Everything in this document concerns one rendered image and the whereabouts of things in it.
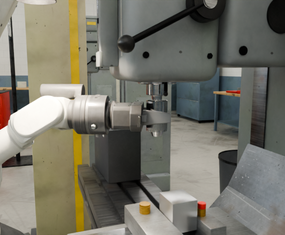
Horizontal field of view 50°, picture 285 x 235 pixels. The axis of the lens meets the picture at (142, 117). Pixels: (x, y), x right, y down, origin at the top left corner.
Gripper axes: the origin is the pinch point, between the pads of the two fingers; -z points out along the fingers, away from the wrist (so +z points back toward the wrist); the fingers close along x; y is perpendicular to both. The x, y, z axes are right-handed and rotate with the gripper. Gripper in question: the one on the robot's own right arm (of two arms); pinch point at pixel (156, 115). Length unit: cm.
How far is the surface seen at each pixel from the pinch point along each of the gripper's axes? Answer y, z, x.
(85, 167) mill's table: 29, 29, 51
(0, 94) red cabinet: 28, 238, 385
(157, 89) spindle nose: -6.1, -0.1, -2.4
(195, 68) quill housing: -10.5, -7.3, -7.8
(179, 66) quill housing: -10.7, -4.1, -9.1
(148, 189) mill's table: 28.6, 2.5, 28.5
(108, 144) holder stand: 14.8, 16.4, 32.8
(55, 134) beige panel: 38, 76, 155
